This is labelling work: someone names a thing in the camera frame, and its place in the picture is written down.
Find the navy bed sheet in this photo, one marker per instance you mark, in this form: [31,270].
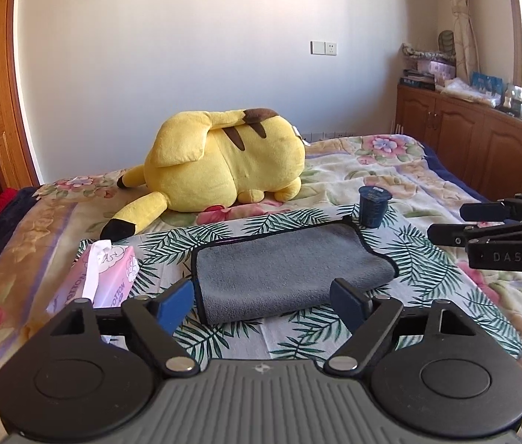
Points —
[446,166]

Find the wooden cabinet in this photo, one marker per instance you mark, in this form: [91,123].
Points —
[464,134]

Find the palm leaf printed cloth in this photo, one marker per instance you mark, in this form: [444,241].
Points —
[427,277]

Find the white wall socket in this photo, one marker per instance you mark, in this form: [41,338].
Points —
[323,48]

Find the dark blue cup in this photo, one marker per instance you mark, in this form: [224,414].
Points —
[372,208]

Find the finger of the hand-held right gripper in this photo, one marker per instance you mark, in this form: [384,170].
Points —
[483,211]
[450,234]

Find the blue box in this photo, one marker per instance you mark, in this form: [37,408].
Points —
[487,84]

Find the floral curtain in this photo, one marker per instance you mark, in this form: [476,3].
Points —
[464,23]

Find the stack of books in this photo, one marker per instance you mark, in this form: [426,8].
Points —
[416,81]

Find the small white bottle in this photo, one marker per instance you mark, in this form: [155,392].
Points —
[507,101]

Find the pink tissue pack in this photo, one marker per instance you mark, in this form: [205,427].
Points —
[115,277]

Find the floral box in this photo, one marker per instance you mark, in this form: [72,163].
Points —
[437,68]

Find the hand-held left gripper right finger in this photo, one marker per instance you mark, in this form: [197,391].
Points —
[348,303]

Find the yellow plush toy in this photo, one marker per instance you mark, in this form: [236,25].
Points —
[224,162]

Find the white cloth bundle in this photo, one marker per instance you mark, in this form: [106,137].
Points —
[460,89]

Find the grey towel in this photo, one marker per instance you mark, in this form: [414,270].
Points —
[288,268]

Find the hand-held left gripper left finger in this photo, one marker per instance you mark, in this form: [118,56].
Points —
[175,305]

